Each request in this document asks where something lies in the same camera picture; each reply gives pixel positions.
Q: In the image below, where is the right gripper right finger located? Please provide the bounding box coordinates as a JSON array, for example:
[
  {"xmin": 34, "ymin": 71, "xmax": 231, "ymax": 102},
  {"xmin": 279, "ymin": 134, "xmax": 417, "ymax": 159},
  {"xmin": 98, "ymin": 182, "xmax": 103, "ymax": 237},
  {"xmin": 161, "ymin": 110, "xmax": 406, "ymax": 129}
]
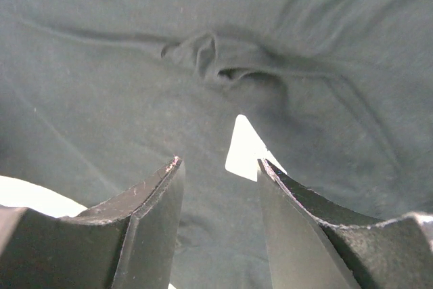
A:
[{"xmin": 257, "ymin": 159, "xmax": 432, "ymax": 288}]

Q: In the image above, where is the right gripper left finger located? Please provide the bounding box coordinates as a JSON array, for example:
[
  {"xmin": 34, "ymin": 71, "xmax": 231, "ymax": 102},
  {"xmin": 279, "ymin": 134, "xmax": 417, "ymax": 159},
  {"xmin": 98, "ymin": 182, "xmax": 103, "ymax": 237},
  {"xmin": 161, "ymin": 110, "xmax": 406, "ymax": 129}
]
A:
[{"xmin": 1, "ymin": 158, "xmax": 185, "ymax": 288}]

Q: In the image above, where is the black t-shirt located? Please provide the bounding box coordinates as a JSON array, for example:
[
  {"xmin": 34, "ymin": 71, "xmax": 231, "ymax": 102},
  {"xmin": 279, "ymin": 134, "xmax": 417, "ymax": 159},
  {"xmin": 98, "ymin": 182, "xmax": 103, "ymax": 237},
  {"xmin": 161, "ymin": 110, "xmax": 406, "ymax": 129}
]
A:
[{"xmin": 1, "ymin": 0, "xmax": 432, "ymax": 288}]

